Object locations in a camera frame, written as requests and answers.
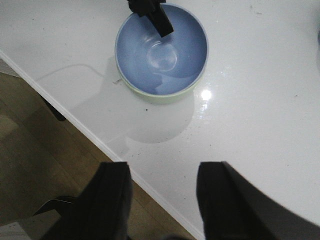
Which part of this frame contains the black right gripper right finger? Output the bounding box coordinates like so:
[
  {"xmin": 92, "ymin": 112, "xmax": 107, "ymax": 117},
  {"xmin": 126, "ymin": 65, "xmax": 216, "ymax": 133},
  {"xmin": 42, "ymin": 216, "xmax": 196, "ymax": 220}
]
[{"xmin": 196, "ymin": 161, "xmax": 320, "ymax": 240}]

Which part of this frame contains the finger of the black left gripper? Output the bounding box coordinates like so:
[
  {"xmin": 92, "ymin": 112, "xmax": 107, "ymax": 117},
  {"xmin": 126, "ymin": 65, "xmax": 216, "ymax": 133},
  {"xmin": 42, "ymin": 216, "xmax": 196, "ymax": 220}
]
[{"xmin": 127, "ymin": 0, "xmax": 174, "ymax": 38}]

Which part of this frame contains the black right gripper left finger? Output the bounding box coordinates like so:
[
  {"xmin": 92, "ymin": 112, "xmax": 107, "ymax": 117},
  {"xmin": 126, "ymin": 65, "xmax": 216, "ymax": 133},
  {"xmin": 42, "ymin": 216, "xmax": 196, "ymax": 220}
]
[{"xmin": 42, "ymin": 162, "xmax": 133, "ymax": 240}]

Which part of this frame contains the blue bowl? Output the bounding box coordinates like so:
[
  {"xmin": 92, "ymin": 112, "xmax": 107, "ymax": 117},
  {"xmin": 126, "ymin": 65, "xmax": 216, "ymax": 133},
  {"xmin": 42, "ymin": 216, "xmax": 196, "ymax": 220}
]
[{"xmin": 115, "ymin": 2, "xmax": 209, "ymax": 97}]

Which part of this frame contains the green bowl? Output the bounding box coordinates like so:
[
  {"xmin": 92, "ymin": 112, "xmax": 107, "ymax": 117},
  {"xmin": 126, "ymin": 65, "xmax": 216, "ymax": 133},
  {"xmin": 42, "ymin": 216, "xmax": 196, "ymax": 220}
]
[{"xmin": 115, "ymin": 55, "xmax": 207, "ymax": 105}]

